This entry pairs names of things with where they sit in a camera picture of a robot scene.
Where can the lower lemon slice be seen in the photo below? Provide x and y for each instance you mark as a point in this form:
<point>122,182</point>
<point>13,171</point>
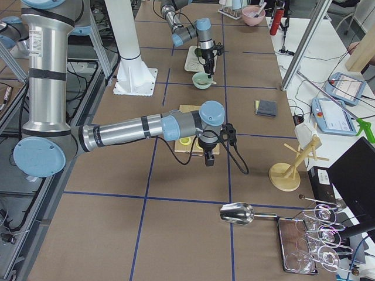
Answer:
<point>185,141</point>

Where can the wooden mug tree stand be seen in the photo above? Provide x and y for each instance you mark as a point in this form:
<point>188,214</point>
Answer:
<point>285,176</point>

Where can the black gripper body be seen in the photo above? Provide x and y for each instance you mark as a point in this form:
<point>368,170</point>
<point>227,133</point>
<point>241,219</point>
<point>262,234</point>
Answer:
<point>207,144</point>
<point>208,55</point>

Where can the teach pendant far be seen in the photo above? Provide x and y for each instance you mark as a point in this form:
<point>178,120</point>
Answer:
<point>345,88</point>

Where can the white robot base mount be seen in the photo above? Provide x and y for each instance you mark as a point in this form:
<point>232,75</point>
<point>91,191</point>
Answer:
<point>133,77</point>

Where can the teach pendant near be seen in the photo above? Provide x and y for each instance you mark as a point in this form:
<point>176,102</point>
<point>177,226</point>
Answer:
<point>331,118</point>

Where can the black monitor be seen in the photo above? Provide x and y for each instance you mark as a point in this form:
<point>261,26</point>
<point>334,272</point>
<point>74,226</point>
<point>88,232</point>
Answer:
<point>353,177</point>

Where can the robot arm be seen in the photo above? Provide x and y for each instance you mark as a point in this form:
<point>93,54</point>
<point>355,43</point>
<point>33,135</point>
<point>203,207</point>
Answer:
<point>200,29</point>
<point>48,142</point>

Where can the grey folded cloth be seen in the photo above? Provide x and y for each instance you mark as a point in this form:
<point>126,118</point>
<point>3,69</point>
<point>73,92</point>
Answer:
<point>266,108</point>

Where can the pink bowl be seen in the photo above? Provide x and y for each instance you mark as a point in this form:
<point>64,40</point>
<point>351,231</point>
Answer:
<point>251,17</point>

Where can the green avocado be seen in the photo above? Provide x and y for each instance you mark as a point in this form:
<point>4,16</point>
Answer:
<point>198,52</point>

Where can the teach pendant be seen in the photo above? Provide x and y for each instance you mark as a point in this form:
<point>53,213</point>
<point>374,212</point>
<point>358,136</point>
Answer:
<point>345,88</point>
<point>331,118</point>

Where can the black glass rack tray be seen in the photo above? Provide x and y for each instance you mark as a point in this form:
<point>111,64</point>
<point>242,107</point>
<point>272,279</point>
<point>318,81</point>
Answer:
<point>292,236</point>

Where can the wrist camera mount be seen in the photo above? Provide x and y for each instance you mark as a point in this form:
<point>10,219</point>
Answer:
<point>217,49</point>
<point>228,133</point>

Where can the green spray nozzle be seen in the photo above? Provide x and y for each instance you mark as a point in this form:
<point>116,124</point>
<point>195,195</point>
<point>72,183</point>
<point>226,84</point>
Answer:
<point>365,127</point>

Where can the light green bowl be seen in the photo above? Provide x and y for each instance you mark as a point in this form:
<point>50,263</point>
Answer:
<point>201,77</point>

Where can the white ceramic spoon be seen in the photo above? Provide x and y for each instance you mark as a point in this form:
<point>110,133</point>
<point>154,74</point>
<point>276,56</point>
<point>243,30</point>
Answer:
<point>205,85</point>

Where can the white bear serving tray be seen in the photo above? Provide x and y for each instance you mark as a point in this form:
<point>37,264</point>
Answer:
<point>193,63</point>

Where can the metal scoop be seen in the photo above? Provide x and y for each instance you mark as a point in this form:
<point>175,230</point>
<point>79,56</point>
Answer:
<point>242,213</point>

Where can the red bottle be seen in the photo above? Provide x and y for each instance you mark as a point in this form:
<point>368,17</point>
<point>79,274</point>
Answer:
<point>276,16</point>

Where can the bamboo cutting board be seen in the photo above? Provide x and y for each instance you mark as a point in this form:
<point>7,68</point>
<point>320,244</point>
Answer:
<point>187,146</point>

